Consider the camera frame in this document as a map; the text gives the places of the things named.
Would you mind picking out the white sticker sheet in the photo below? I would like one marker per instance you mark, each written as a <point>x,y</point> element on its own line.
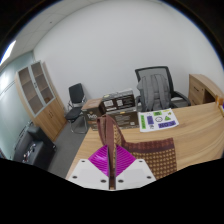
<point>158,120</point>

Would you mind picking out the small dark printed box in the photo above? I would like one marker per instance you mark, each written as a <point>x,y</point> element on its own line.
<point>118,101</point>

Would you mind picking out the brown patterned towel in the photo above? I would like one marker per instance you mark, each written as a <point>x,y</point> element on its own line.
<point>156,156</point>

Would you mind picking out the black visitor chair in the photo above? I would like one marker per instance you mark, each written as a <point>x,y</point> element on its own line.
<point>76,93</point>

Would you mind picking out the wooden cabinet with glass doors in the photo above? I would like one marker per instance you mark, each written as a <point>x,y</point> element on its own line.
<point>50,116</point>

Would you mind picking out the grey backpack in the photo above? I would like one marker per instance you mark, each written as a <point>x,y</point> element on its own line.
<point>154,93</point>

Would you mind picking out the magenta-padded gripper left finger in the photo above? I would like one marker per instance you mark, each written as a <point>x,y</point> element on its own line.
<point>93,171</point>

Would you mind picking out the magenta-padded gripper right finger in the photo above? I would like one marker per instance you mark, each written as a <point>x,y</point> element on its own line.
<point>128,170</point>

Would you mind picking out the ceiling light strip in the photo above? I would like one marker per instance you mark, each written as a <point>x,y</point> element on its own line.
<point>7,52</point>

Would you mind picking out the black mesh office chair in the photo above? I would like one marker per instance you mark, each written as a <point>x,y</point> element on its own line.
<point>168,75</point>

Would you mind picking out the black sofa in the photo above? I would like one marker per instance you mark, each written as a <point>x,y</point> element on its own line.
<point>36,146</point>

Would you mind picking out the low wooden drawer cabinet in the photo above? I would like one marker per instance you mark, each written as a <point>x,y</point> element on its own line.
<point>201,90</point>

